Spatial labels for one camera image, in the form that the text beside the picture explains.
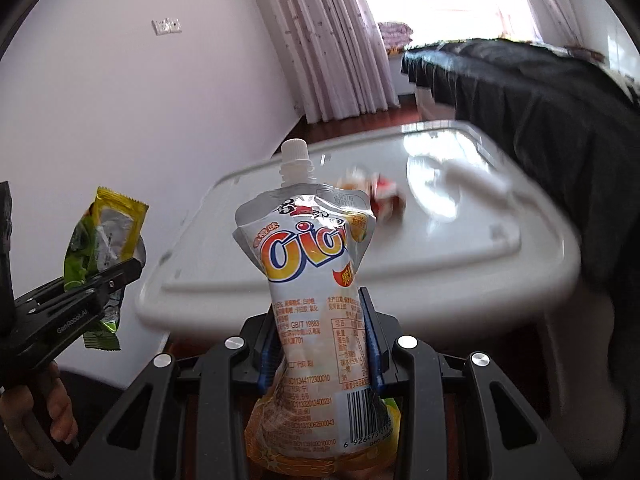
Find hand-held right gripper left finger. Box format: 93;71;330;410
67;310;278;480

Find red candy wrapper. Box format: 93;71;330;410
336;172;407;221

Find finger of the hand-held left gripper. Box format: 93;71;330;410
0;182;16;331
0;258;142;386

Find green snack wrapper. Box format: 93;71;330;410
62;186;150;351

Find person's left hand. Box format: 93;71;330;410
0;361;80;446

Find folded pink blankets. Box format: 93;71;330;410
377;21;415;52

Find pink patterned curtain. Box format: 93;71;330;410
240;0;398;123
510;0;581;43

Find grey storage box lid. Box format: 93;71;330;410
135;120;583;333

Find orange white drink pouch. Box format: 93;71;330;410
231;138;401;476

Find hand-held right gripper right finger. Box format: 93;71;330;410
357;287;583;480

